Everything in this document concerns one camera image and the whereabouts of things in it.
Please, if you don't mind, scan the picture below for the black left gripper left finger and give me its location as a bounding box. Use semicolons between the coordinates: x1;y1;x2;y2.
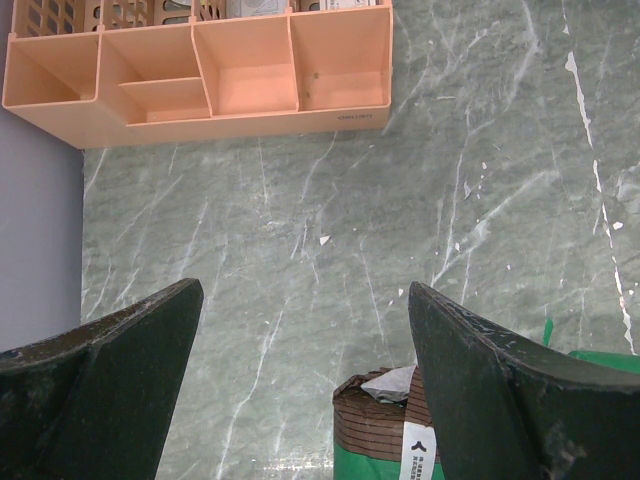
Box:
1;278;204;479

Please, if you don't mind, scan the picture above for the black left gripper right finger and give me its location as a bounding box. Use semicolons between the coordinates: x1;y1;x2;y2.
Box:
408;282;639;479

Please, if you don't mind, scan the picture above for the green wrapped roll with label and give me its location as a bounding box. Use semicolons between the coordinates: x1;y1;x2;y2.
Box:
332;365;445;479

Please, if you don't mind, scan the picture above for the orange plastic file organizer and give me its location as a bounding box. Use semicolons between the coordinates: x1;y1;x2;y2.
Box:
2;1;394;149

